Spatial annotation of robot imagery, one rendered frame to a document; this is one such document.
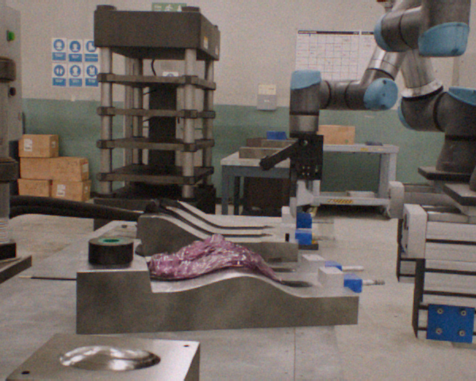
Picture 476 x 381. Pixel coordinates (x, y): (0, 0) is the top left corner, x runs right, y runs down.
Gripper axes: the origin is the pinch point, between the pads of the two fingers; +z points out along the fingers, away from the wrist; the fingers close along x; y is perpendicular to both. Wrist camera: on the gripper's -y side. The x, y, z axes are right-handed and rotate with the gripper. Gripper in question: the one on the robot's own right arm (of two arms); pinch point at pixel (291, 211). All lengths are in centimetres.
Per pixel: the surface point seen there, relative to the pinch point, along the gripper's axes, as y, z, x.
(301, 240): 2.8, 4.8, -12.9
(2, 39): -72, -40, -7
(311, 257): 4.7, 5.3, -28.5
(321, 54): 26, -101, 634
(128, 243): -28, -1, -52
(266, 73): -41, -77, 635
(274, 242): -3.4, 4.7, -17.7
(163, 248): -29.2, 7.3, -17.6
